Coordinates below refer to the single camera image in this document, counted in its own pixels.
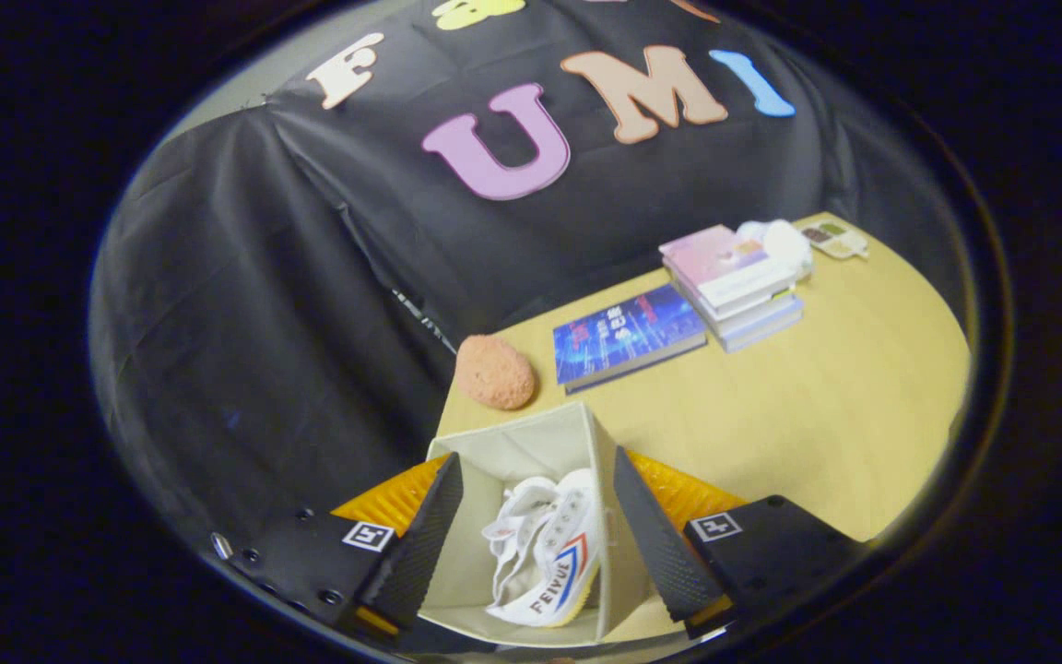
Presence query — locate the pink cover book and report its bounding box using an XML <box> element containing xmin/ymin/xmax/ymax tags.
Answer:
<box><xmin>658</xmin><ymin>224</ymin><xmax>799</xmax><ymax>310</ymax></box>

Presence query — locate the light blue cover book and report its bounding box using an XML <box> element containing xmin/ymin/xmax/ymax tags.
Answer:
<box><xmin>715</xmin><ymin>295</ymin><xmax>806</xmax><ymax>354</ymax></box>

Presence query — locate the beige fabric storage box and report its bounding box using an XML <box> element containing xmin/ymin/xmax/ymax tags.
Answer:
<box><xmin>416</xmin><ymin>401</ymin><xmax>670</xmax><ymax>646</ymax></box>

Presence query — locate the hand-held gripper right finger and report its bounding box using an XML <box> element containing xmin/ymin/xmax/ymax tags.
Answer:
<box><xmin>612</xmin><ymin>446</ymin><xmax>864</xmax><ymax>639</ymax></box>

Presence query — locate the dark blue cover book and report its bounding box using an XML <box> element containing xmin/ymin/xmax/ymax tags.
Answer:
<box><xmin>553</xmin><ymin>283</ymin><xmax>709</xmax><ymax>396</ymax></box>

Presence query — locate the small divided palette tray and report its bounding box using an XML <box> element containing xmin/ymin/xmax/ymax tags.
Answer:
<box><xmin>801</xmin><ymin>219</ymin><xmax>870</xmax><ymax>261</ymax></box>

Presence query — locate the white plush ball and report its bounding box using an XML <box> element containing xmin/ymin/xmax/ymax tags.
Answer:
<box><xmin>738</xmin><ymin>219</ymin><xmax>813</xmax><ymax>278</ymax></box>

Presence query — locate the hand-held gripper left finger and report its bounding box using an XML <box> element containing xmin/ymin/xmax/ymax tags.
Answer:
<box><xmin>218</xmin><ymin>452</ymin><xmax>465</xmax><ymax>642</ymax></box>

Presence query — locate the black backdrop cloth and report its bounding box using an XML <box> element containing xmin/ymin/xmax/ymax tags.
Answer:
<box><xmin>88</xmin><ymin>0</ymin><xmax>965</xmax><ymax>563</ymax></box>

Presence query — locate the thin white book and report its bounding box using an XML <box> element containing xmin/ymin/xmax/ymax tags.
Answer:
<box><xmin>697</xmin><ymin>284</ymin><xmax>801</xmax><ymax>331</ymax></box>

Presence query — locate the orange sponge ball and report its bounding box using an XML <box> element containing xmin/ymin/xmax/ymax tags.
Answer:
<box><xmin>454</xmin><ymin>334</ymin><xmax>538</xmax><ymax>411</ymax></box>

